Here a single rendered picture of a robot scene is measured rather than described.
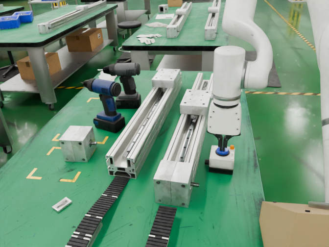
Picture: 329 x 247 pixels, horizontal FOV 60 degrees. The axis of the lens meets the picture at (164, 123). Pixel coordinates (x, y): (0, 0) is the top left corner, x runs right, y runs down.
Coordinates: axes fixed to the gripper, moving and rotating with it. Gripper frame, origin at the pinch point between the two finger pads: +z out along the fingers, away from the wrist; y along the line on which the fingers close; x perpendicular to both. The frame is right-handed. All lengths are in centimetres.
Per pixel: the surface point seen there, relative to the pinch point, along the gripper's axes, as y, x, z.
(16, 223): -54, -36, 10
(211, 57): -19, 163, 22
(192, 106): -13.4, 20.0, -2.8
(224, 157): 1.1, -2.7, 3.5
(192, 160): -8.6, -9.2, 1.0
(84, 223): -33.0, -35.2, 5.9
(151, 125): -27.4, 8.9, 1.1
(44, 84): -192, 160, 56
